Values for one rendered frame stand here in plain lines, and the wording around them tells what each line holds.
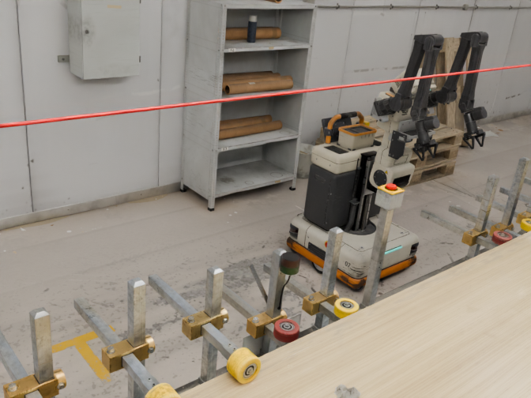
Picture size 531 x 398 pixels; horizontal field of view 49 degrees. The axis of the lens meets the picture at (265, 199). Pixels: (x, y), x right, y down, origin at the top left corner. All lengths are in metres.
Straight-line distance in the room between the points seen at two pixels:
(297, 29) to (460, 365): 3.51
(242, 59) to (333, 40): 1.05
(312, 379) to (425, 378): 0.33
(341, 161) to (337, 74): 2.20
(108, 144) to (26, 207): 0.72
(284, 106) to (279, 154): 0.44
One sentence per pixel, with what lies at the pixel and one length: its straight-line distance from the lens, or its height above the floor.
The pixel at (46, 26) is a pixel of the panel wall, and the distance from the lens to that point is 4.09.
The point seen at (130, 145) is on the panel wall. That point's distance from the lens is 4.54.
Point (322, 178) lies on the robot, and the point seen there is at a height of 0.64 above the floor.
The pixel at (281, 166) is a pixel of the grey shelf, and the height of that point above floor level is 0.15.
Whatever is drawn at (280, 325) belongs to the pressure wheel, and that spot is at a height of 0.90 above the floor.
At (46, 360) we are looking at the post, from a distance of 1.54.
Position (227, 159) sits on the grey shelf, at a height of 0.21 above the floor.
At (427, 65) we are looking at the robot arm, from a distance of 3.18.
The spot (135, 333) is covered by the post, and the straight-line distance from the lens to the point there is 1.63.
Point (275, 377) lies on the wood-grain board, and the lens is 1.69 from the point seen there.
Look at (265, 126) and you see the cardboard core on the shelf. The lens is 4.84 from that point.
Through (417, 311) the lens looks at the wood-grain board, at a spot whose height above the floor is 0.90.
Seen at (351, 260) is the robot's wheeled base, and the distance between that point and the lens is 3.66.
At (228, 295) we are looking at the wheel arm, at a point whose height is 0.86.
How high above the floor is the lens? 2.01
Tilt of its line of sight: 24 degrees down
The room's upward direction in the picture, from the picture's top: 6 degrees clockwise
